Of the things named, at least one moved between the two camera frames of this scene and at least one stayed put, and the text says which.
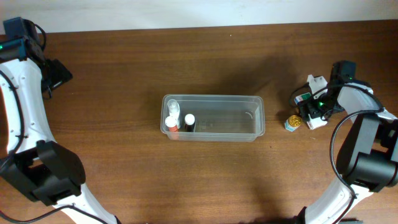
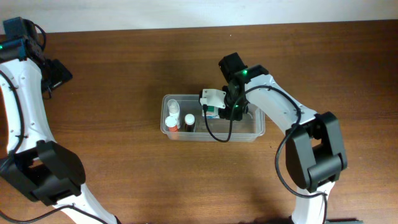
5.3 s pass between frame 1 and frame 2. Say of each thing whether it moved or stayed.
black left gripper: stayed
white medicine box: moved
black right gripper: moved
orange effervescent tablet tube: stayed
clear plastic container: stayed
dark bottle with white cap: stayed
